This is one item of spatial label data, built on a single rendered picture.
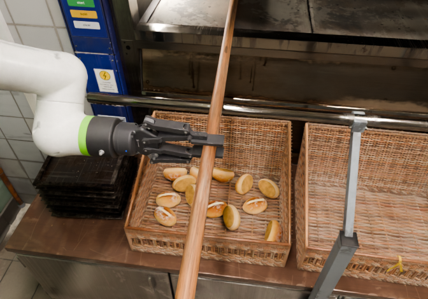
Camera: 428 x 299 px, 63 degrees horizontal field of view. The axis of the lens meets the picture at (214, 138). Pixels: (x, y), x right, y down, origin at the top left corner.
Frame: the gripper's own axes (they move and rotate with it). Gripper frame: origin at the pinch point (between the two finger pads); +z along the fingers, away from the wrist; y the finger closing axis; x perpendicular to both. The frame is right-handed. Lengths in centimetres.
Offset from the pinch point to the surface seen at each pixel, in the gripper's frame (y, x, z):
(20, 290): 120, -6, -96
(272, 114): 3.0, -16.0, 14.7
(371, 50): 3, -53, 47
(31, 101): 37, -54, -83
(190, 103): 2.2, -17.2, -7.1
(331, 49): 4, -53, 34
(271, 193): 56, -32, 21
